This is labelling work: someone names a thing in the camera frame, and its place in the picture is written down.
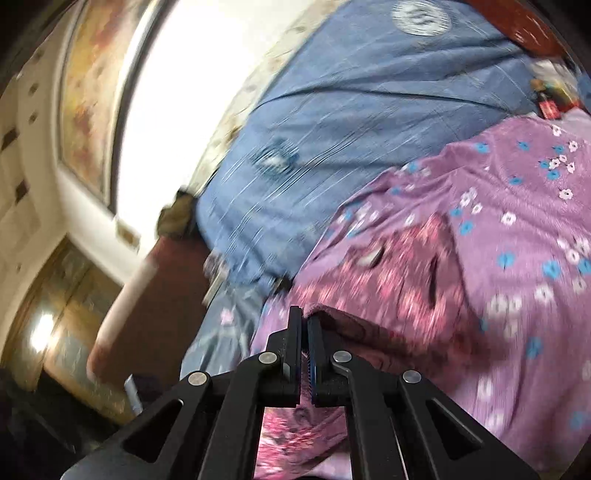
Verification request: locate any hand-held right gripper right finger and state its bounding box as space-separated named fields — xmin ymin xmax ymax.
xmin=307 ymin=313 xmax=541 ymax=480

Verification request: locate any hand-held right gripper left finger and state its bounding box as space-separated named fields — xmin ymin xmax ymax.
xmin=60 ymin=305 xmax=305 ymax=480

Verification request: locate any maroon floral garment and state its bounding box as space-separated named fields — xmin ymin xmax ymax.
xmin=252 ymin=215 xmax=483 ymax=480

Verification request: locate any person's left forearm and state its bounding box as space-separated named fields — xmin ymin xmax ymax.
xmin=87 ymin=256 xmax=160 ymax=385

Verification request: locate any grey floral sheet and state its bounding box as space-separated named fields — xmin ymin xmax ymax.
xmin=179 ymin=279 xmax=271 ymax=377

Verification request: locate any dark brown cushion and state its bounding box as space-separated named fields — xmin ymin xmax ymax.
xmin=136 ymin=235 xmax=223 ymax=407

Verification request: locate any olive cloth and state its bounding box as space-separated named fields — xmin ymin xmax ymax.
xmin=156 ymin=188 xmax=200 ymax=237

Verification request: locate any purple floral bed sheet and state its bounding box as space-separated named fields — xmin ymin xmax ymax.
xmin=249 ymin=115 xmax=591 ymax=480

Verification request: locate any gold framed picture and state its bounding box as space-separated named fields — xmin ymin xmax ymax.
xmin=9 ymin=240 xmax=136 ymax=418

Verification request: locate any blue striped quilt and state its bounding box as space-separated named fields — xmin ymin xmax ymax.
xmin=196 ymin=0 xmax=546 ymax=287

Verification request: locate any beige floral mattress edge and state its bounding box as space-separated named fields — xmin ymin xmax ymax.
xmin=191 ymin=14 xmax=326 ymax=188

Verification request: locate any small colourful clutter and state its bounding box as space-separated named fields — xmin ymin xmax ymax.
xmin=529 ymin=60 xmax=588 ymax=121

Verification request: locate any dark red printed cloth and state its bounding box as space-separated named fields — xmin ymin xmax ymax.
xmin=464 ymin=0 xmax=568 ymax=57

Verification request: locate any framed floral wall painting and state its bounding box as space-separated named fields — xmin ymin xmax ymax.
xmin=58 ymin=0 xmax=162 ymax=208

